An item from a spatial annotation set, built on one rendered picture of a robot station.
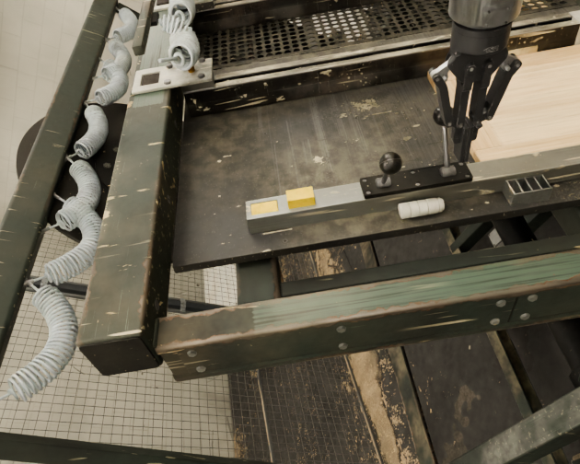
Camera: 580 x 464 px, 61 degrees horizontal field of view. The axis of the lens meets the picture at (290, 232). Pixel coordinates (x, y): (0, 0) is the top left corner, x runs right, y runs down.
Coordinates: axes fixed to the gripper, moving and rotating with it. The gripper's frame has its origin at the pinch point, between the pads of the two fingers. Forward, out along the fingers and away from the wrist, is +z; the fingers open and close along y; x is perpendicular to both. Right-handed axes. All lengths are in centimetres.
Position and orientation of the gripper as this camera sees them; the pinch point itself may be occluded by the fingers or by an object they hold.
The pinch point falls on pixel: (463, 140)
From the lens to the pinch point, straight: 85.6
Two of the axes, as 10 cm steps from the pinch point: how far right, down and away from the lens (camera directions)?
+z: 1.3, 6.7, 7.3
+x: -1.0, -7.3, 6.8
